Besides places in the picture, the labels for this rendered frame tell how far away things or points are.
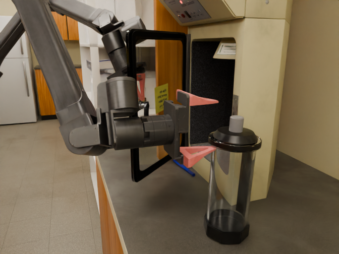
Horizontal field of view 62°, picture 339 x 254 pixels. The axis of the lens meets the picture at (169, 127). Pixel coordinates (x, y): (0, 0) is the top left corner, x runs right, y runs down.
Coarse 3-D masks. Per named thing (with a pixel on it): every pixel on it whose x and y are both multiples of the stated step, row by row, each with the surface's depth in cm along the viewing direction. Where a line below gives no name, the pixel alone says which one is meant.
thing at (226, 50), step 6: (222, 42) 78; (228, 42) 76; (234, 42) 75; (222, 48) 77; (228, 48) 75; (234, 48) 74; (216, 54) 79; (222, 54) 76; (228, 54) 75; (234, 54) 74
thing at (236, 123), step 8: (232, 120) 57; (240, 120) 57; (224, 128) 60; (232, 128) 58; (240, 128) 57; (216, 136) 58; (224, 136) 56; (232, 136) 56; (240, 136) 55; (248, 136) 56; (256, 136) 58
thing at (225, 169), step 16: (224, 144) 55; (240, 144) 55; (256, 144) 55; (224, 160) 56; (240, 160) 56; (224, 176) 57; (240, 176) 57; (208, 192) 63; (224, 192) 58; (240, 192) 58; (208, 208) 63; (224, 208) 59; (240, 208) 59; (224, 224) 60; (240, 224) 60
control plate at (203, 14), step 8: (168, 0) 80; (176, 0) 77; (184, 0) 73; (192, 0) 70; (176, 8) 81; (184, 8) 77; (192, 8) 74; (200, 8) 70; (176, 16) 86; (192, 16) 78; (200, 16) 74; (208, 16) 71
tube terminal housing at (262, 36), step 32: (256, 0) 63; (288, 0) 68; (192, 32) 89; (224, 32) 71; (256, 32) 65; (288, 32) 81; (256, 64) 67; (256, 96) 69; (256, 128) 72; (256, 160) 75; (256, 192) 78
